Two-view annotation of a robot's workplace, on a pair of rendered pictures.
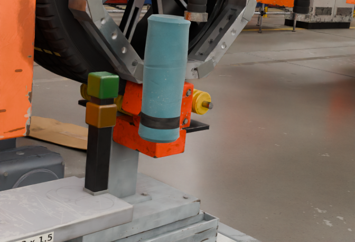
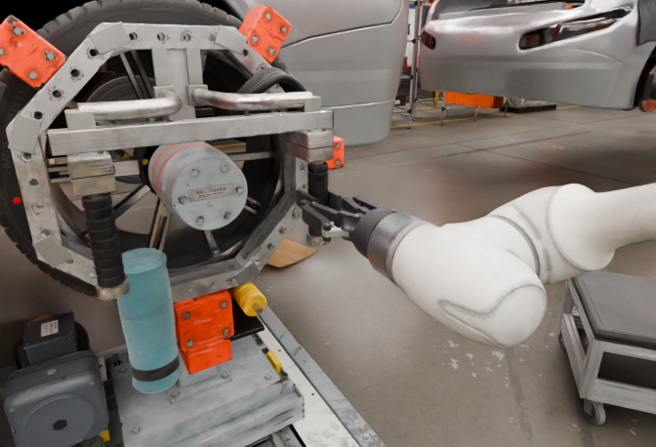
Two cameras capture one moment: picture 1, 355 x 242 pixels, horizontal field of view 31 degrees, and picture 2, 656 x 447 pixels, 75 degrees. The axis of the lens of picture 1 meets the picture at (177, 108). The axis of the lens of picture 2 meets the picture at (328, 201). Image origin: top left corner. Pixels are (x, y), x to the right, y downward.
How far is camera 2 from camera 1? 0.92 m
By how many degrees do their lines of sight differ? 16
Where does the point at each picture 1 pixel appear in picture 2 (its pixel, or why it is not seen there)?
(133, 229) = (193, 426)
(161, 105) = (139, 358)
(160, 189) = (251, 362)
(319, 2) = not seen: hidden behind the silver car
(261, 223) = (385, 363)
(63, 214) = not seen: outside the picture
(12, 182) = (24, 414)
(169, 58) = (133, 310)
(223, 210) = (356, 343)
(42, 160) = (64, 384)
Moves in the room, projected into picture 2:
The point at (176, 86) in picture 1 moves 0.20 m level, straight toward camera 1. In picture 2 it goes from (151, 338) to (57, 429)
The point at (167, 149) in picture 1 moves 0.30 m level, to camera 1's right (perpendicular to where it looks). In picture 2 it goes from (205, 362) to (336, 388)
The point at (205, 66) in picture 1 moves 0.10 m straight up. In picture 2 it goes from (245, 273) to (242, 231)
